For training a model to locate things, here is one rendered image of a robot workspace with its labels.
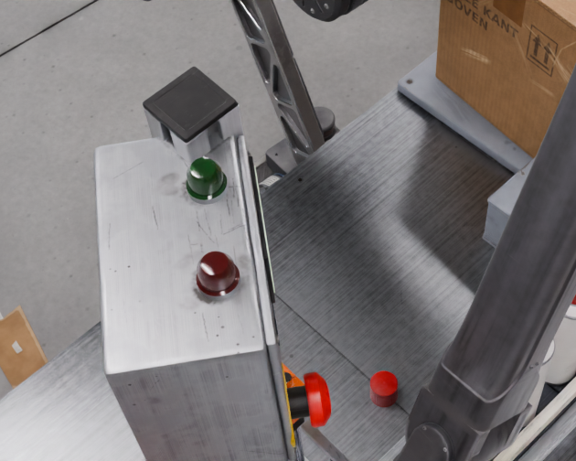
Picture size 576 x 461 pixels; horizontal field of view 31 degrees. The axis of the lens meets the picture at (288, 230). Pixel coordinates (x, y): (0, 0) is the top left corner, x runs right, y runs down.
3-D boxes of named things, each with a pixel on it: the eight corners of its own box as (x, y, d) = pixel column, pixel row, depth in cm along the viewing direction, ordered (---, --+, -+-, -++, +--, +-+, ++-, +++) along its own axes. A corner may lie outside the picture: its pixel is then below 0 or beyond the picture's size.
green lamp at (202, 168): (188, 208, 65) (183, 186, 63) (185, 175, 67) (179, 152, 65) (229, 200, 65) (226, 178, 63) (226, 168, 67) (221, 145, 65)
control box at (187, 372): (160, 494, 75) (101, 376, 59) (144, 292, 84) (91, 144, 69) (300, 471, 75) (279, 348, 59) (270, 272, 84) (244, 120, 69)
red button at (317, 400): (289, 417, 71) (333, 410, 71) (282, 368, 73) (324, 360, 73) (293, 439, 74) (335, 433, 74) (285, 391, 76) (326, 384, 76)
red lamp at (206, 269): (198, 304, 61) (193, 283, 59) (195, 266, 63) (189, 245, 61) (243, 296, 61) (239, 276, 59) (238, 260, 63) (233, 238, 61)
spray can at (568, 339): (557, 394, 120) (586, 305, 103) (521, 366, 123) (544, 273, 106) (585, 366, 122) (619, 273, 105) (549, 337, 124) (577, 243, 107)
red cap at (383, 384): (394, 379, 128) (395, 367, 125) (400, 404, 126) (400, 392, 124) (367, 384, 128) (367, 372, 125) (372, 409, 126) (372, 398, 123)
